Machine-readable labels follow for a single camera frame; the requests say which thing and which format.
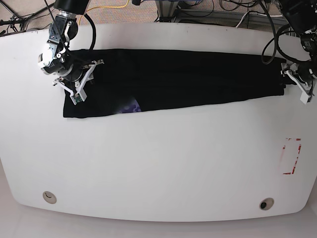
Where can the black printed T-shirt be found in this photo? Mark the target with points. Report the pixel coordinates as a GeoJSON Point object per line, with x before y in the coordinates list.
{"type": "Point", "coordinates": [130, 81]}

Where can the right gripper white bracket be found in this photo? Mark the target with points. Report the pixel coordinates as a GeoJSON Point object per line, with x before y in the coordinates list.
{"type": "Point", "coordinates": [75, 84]}

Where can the red tape rectangle marking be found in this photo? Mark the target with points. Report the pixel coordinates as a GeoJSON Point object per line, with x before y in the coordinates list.
{"type": "Point", "coordinates": [290, 155]}

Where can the black tripod legs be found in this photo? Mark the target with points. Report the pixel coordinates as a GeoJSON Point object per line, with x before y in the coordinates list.
{"type": "Point", "coordinates": [19, 23]}

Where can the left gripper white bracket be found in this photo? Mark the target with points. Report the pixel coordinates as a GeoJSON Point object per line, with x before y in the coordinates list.
{"type": "Point", "coordinates": [303, 76]}

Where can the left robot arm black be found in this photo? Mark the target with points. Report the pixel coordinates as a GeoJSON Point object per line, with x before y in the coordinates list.
{"type": "Point", "coordinates": [301, 16]}

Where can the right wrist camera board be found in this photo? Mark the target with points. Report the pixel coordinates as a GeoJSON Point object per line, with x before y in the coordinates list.
{"type": "Point", "coordinates": [76, 99]}

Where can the right table cable grommet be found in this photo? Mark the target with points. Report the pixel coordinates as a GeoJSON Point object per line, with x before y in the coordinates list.
{"type": "Point", "coordinates": [266, 204]}

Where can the table cable grommet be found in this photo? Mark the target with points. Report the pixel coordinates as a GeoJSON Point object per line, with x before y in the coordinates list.
{"type": "Point", "coordinates": [49, 197]}
{"type": "Point", "coordinates": [266, 204]}

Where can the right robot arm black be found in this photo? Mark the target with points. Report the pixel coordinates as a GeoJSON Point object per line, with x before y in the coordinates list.
{"type": "Point", "coordinates": [72, 71]}

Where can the aluminium frame post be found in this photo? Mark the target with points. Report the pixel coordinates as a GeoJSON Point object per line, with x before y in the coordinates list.
{"type": "Point", "coordinates": [166, 9]}

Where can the left table cable grommet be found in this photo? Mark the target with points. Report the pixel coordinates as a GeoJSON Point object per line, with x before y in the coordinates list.
{"type": "Point", "coordinates": [49, 197]}

